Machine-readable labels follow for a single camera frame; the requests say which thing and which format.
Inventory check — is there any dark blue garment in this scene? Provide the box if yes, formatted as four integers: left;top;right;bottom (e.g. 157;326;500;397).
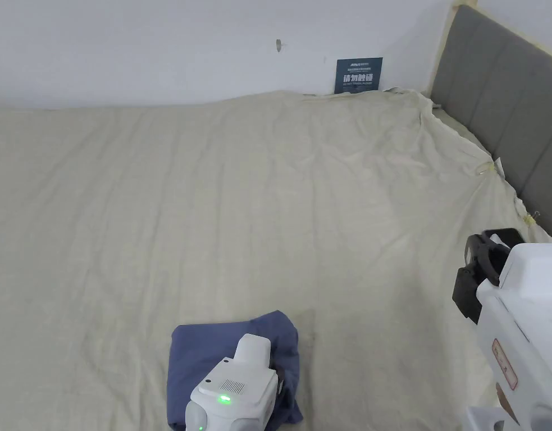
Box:
166;309;304;430

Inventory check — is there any grey padded headboard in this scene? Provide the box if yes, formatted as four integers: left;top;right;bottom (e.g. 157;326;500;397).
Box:
430;3;552;246

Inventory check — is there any bed with beige sheet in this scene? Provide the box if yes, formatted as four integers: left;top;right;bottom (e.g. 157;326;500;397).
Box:
0;87;552;431

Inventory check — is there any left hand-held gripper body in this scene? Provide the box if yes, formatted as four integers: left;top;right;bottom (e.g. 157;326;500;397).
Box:
185;333;285;431

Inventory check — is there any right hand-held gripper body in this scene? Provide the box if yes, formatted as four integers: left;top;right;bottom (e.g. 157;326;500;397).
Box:
466;242;552;431

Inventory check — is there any dark blue sign card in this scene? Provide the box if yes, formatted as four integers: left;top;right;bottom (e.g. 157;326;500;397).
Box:
334;57;384;95

